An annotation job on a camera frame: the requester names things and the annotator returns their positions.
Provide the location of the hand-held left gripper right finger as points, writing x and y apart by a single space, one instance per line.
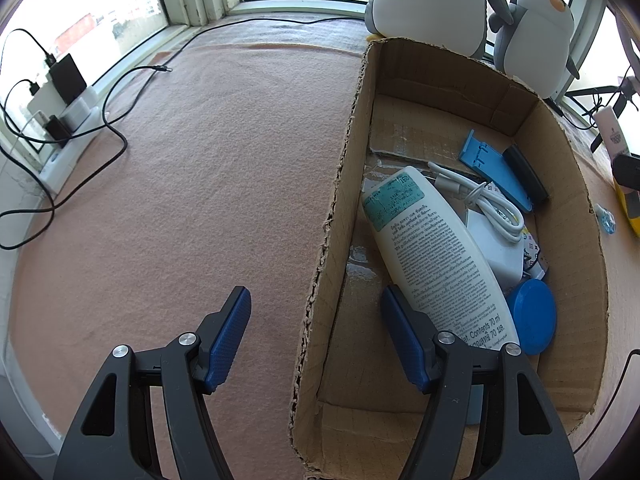
407 345

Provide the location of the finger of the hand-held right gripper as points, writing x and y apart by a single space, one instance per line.
627 172

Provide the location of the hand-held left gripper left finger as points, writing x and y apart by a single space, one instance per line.
227 340

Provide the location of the pink tube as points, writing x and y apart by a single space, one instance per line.
612 132

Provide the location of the cardboard box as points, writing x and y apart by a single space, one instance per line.
365 355

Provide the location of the white blue lotion tube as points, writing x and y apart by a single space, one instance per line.
430 250

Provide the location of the black lipstick tube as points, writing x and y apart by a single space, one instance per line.
525 175

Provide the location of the white charger adapter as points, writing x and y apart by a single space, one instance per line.
495 255

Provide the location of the blue phone stand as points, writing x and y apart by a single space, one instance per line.
500 182

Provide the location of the blue round container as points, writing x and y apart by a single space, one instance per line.
532 317

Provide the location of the yellow bowl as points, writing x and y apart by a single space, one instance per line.
631 210

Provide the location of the small clear blue bottle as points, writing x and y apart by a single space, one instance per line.
607 222

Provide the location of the black inline remote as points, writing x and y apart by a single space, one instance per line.
557 109

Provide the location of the small penguin plush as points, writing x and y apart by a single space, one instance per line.
535 45

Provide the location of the large penguin plush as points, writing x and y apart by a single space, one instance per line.
430 5

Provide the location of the black plug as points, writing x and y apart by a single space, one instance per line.
57 127

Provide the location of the white power strip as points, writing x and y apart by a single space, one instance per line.
75 110

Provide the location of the white plug adapter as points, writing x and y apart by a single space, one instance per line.
42 100

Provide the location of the black power adapter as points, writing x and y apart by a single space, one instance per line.
67 77

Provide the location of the pale checked blanket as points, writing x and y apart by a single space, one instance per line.
300 35

